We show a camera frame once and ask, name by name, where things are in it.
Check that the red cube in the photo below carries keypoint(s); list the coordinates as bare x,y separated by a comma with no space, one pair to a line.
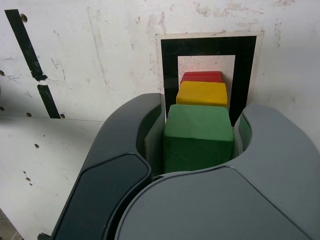
202,76

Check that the yellow cube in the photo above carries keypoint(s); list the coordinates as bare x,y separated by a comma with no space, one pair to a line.
202,93

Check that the black tape square outline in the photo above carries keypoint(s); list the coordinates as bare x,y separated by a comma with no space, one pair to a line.
168,65

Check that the green cube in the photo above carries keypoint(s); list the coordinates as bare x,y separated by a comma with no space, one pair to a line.
197,140

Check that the black tape strip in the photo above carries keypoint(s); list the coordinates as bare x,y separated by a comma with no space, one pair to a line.
23,37

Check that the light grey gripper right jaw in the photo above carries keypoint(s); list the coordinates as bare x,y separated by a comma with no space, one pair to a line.
225,205

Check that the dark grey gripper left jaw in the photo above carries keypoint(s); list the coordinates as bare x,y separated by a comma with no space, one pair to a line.
105,175

